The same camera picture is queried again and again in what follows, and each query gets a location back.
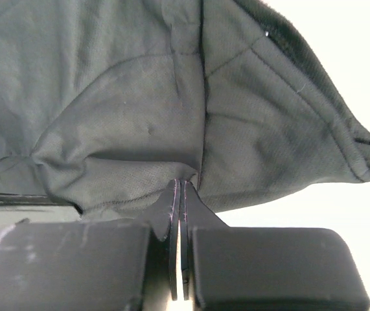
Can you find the black t-shirt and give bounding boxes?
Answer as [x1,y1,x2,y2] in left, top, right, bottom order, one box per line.
[0,1,370,218]

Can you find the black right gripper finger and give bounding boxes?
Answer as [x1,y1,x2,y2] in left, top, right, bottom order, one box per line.
[180,181,370,310]

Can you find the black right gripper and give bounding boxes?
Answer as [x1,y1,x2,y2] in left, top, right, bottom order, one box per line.
[0,179,180,310]

